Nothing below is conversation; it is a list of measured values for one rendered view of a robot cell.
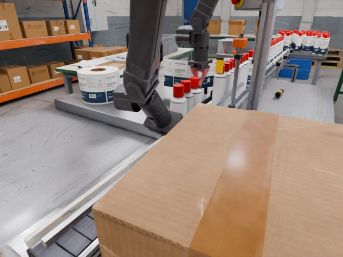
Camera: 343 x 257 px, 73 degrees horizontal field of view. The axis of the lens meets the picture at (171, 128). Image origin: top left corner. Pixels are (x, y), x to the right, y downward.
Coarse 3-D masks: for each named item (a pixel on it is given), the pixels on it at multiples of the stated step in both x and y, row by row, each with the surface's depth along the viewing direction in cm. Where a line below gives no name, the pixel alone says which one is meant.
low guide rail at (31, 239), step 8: (208, 104) 103; (152, 144) 71; (144, 152) 67; (136, 160) 64; (120, 168) 60; (128, 168) 62; (112, 176) 57; (104, 184) 55; (88, 192) 52; (96, 192) 53; (80, 200) 50; (88, 200) 52; (64, 208) 48; (72, 208) 48; (56, 216) 46; (64, 216) 47; (48, 224) 44; (56, 224) 46; (32, 232) 43; (40, 232) 43; (48, 232) 44; (24, 240) 41; (32, 240) 42
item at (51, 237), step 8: (224, 96) 97; (216, 104) 89; (120, 176) 50; (112, 184) 47; (104, 192) 45; (96, 200) 43; (80, 208) 42; (88, 208) 42; (72, 216) 40; (80, 216) 40; (64, 224) 38; (72, 224) 39; (56, 232) 37; (64, 232) 38; (48, 240) 36; (56, 240) 37
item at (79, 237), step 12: (240, 96) 123; (72, 228) 48; (84, 228) 47; (60, 240) 45; (72, 240) 45; (84, 240) 45; (36, 252) 43; (48, 252) 43; (60, 252) 43; (72, 252) 43
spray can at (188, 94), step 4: (184, 80) 74; (188, 80) 74; (184, 84) 72; (188, 84) 72; (184, 88) 72; (188, 88) 72; (184, 92) 73; (188, 92) 73; (184, 96) 73; (188, 96) 73; (192, 96) 74; (188, 100) 73; (192, 100) 75; (188, 104) 74; (192, 104) 75; (188, 108) 74; (192, 108) 76; (188, 112) 75
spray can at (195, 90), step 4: (192, 76) 78; (192, 80) 75; (196, 80) 75; (192, 84) 76; (196, 84) 76; (192, 88) 77; (196, 88) 77; (192, 92) 76; (196, 92) 76; (200, 92) 77; (196, 96) 77; (200, 96) 78; (196, 100) 78; (200, 100) 79; (196, 104) 78
